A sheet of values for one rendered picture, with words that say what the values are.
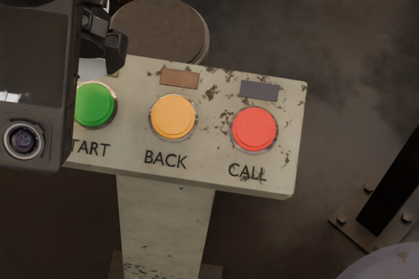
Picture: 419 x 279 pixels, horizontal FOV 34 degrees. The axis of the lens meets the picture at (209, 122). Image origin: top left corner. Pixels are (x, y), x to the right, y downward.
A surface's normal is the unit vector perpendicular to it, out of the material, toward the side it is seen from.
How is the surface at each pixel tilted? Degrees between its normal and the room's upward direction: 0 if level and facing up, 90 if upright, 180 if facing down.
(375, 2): 0
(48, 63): 48
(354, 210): 0
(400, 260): 0
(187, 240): 90
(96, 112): 20
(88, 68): 110
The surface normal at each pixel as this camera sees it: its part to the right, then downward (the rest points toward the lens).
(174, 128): 0.03, -0.19
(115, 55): -0.13, 0.97
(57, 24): -0.04, 0.29
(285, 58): 0.08, -0.52
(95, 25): 0.65, -0.07
